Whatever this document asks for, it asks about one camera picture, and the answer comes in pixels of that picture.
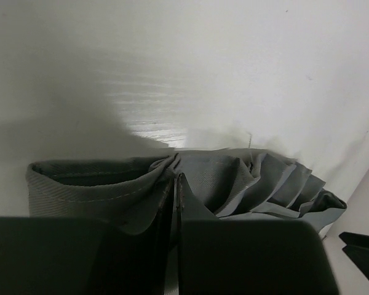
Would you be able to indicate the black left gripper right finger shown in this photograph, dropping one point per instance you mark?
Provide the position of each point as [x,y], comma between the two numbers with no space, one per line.
[247,257]

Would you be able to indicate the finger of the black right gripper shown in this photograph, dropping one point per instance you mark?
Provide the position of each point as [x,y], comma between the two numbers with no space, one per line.
[357,250]

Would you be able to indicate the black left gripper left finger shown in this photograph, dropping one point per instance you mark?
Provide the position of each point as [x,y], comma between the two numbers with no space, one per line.
[89,240]

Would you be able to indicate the grey pleated skirt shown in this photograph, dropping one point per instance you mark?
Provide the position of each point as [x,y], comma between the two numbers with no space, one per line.
[239,184]

